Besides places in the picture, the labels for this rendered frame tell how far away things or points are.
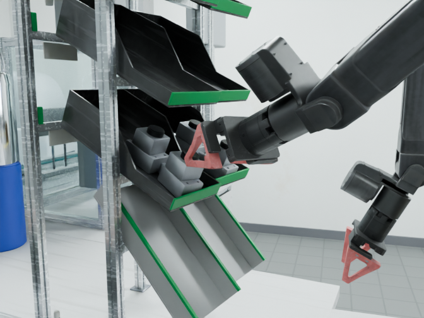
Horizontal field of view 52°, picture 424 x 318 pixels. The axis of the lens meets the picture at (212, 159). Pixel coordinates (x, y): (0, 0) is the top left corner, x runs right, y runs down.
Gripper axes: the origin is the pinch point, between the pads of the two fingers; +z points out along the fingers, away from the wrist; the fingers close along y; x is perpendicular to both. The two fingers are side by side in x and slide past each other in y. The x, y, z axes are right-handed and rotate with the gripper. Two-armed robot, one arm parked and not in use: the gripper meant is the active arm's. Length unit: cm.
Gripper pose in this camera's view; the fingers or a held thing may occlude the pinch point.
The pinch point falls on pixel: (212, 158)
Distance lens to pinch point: 69.1
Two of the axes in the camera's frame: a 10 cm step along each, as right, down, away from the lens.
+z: -6.5, 3.4, 6.8
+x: 2.7, 9.4, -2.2
